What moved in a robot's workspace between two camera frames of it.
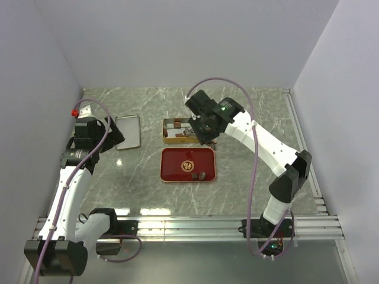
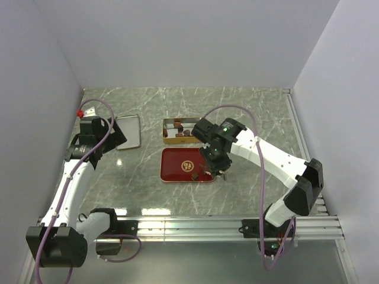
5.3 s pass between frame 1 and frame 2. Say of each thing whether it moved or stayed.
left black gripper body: stayed
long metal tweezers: moved
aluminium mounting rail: stayed
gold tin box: stayed
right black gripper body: moved
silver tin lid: stayed
